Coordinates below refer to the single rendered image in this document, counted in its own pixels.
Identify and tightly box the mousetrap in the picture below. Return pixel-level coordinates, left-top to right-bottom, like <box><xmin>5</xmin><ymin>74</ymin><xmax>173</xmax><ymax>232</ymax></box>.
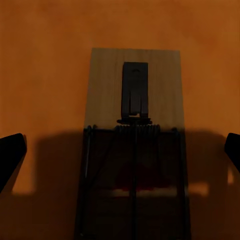
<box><xmin>73</xmin><ymin>47</ymin><xmax>192</xmax><ymax>240</ymax></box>

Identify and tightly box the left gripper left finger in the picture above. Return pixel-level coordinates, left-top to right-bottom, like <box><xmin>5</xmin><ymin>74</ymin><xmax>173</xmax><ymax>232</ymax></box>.
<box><xmin>0</xmin><ymin>133</ymin><xmax>26</xmax><ymax>193</ymax></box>

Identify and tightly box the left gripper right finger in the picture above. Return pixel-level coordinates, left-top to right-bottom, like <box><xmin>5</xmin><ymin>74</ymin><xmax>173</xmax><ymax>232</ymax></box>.
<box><xmin>224</xmin><ymin>133</ymin><xmax>240</xmax><ymax>173</ymax></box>

